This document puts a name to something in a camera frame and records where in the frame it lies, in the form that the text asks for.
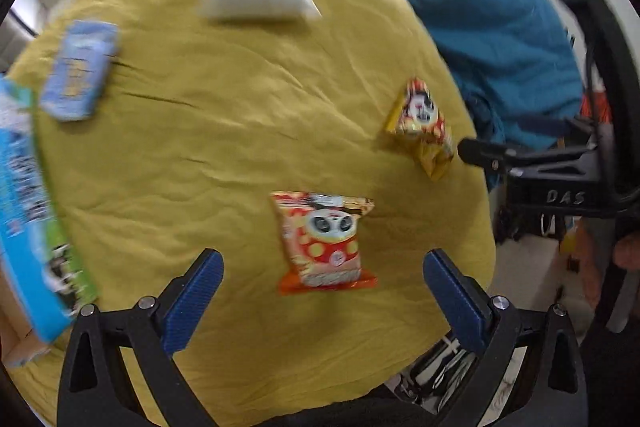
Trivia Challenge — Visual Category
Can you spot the teal cloth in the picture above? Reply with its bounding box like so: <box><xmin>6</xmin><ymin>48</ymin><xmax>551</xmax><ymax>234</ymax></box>
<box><xmin>400</xmin><ymin>0</ymin><xmax>585</xmax><ymax>192</ymax></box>

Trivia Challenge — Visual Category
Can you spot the white striped object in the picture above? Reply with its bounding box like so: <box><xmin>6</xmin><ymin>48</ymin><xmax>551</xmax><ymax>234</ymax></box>
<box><xmin>397</xmin><ymin>334</ymin><xmax>478</xmax><ymax>410</ymax></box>

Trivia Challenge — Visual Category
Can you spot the red panda snack packet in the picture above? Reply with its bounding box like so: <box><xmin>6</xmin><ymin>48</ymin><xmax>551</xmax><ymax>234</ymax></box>
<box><xmin>270</xmin><ymin>191</ymin><xmax>379</xmax><ymax>296</ymax></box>

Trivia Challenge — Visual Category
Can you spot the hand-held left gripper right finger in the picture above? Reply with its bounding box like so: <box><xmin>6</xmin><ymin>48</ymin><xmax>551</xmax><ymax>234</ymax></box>
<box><xmin>422</xmin><ymin>248</ymin><xmax>589</xmax><ymax>427</ymax></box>

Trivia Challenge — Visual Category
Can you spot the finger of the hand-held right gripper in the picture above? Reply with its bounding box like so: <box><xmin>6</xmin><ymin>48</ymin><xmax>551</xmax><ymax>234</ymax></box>
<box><xmin>457</xmin><ymin>137</ymin><xmax>599</xmax><ymax>171</ymax></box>

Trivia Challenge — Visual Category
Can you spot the black metal frame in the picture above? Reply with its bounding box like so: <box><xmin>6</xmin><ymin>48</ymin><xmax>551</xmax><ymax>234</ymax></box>
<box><xmin>559</xmin><ymin>0</ymin><xmax>640</xmax><ymax>334</ymax></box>

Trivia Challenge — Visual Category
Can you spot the cardboard box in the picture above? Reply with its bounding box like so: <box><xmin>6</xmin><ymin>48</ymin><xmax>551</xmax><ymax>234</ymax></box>
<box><xmin>0</xmin><ymin>274</ymin><xmax>52</xmax><ymax>369</ymax></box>

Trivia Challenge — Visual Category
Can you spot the yellow panda snack packet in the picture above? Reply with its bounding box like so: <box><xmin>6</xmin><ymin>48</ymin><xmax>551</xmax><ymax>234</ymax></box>
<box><xmin>384</xmin><ymin>78</ymin><xmax>456</xmax><ymax>182</ymax></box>

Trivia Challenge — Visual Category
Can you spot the yellow cloth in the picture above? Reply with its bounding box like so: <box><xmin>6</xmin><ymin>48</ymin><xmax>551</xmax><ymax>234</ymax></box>
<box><xmin>0</xmin><ymin>0</ymin><xmax>497</xmax><ymax>427</ymax></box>

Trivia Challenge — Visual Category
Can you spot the blue green printed carton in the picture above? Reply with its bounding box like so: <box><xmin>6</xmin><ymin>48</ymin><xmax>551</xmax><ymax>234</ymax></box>
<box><xmin>0</xmin><ymin>77</ymin><xmax>100</xmax><ymax>344</ymax></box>

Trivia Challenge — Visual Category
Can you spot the light blue tissue packet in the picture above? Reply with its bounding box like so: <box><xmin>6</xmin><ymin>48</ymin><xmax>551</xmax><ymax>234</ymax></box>
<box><xmin>39</xmin><ymin>20</ymin><xmax>122</xmax><ymax>122</ymax></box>

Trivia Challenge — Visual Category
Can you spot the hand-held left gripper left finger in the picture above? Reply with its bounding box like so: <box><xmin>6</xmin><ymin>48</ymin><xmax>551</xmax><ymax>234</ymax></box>
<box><xmin>57</xmin><ymin>248</ymin><xmax>224</xmax><ymax>427</ymax></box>

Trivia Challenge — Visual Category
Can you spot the person's right hand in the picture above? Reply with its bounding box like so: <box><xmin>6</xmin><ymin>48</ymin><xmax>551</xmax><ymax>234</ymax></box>
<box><xmin>612</xmin><ymin>231</ymin><xmax>640</xmax><ymax>274</ymax></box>

